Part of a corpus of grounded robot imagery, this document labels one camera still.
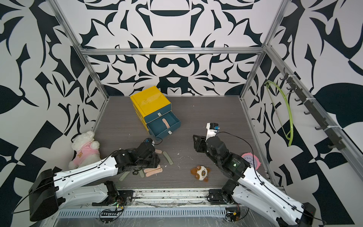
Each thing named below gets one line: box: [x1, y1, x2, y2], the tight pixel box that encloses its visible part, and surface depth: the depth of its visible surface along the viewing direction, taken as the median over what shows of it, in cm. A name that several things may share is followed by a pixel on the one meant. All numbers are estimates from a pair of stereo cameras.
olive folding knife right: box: [162, 151, 174, 166], surface depth 89 cm
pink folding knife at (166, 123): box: [162, 118, 171, 129], surface depth 96 cm
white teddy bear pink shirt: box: [68, 130, 102, 170], surface depth 84 cm
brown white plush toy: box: [190, 165, 211, 183], surface depth 82 cm
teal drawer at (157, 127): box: [146, 110, 182, 139], surface depth 90 cm
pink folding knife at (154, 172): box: [145, 167, 163, 177], surface depth 84 cm
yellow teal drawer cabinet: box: [129, 85, 181, 138], surface depth 89 cm
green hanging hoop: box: [264, 80, 294, 147], surface depth 74 cm
